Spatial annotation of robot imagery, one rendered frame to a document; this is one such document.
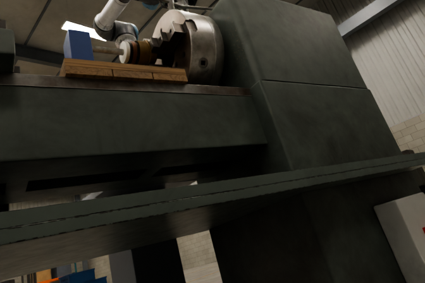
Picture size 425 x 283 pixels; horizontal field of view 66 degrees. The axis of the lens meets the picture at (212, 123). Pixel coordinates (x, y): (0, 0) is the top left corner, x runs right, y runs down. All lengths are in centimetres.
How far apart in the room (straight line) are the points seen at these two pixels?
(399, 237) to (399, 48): 1064
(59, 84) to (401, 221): 93
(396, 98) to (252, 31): 1029
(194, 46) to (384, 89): 1052
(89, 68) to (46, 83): 10
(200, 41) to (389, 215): 75
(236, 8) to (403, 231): 83
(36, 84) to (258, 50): 64
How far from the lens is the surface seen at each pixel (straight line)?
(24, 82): 75
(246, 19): 112
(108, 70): 79
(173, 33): 103
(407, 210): 109
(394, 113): 1123
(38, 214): 52
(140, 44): 107
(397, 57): 1149
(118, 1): 163
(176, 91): 85
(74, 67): 78
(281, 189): 73
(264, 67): 102
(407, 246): 108
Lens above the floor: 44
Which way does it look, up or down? 21 degrees up
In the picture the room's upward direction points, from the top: 16 degrees counter-clockwise
